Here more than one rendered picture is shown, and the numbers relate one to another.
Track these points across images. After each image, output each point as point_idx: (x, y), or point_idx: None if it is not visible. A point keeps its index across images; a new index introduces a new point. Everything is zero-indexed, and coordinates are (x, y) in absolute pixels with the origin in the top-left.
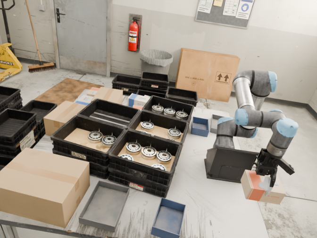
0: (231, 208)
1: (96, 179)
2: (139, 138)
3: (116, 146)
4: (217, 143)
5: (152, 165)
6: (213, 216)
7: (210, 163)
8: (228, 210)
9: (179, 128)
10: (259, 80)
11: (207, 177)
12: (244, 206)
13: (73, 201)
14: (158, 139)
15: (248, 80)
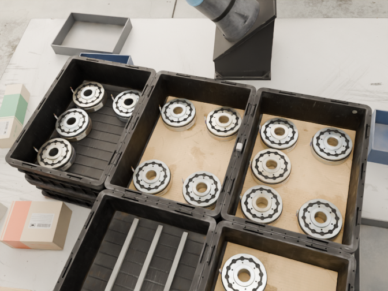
0: (335, 52)
1: None
2: (237, 185)
3: (311, 236)
4: (240, 22)
5: (323, 155)
6: (361, 79)
7: (257, 59)
8: (340, 58)
9: (160, 99)
10: None
11: (271, 77)
12: (323, 35)
13: None
14: (249, 134)
15: None
